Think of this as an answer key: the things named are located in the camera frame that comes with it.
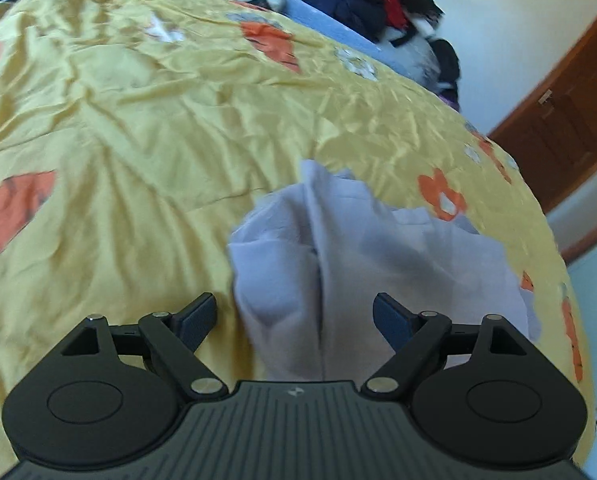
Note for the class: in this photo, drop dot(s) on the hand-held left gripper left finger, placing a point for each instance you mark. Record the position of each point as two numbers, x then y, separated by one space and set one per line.
196 322

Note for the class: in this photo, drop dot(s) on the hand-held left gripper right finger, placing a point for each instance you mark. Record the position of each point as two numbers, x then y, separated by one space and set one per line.
393 322

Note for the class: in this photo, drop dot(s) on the light lavender garment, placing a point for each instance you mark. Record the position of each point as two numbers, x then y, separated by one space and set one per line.
358 270

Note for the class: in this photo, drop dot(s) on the yellow printed bed sheet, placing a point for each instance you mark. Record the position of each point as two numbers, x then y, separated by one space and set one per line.
153 135

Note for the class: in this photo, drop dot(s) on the brown wooden door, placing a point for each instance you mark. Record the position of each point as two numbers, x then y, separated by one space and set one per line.
563 125

